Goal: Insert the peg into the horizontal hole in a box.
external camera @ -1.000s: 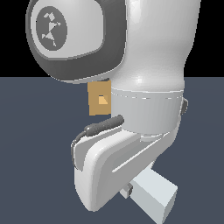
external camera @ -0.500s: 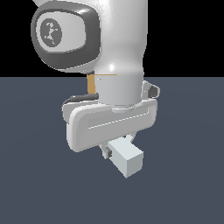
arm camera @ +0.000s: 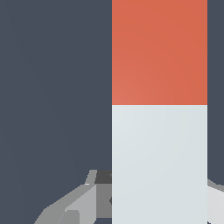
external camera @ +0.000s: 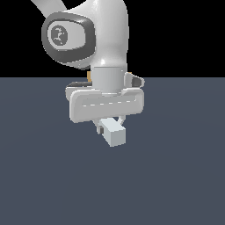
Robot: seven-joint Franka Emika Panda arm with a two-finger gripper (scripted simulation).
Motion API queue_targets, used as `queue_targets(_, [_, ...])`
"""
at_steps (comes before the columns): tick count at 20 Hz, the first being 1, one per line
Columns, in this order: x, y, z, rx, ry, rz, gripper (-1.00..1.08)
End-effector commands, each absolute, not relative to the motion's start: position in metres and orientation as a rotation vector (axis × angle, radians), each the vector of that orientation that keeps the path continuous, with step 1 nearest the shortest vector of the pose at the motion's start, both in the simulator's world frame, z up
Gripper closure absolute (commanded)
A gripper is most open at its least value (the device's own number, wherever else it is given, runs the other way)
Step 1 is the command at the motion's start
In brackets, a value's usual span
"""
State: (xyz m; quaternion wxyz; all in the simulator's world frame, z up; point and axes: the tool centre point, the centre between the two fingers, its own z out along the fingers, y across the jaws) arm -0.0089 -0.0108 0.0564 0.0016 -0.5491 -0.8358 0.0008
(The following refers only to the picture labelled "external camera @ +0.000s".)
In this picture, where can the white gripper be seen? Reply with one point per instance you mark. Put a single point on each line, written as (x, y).
(105, 107)

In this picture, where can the white rectangular peg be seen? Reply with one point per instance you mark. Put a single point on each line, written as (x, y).
(115, 135)

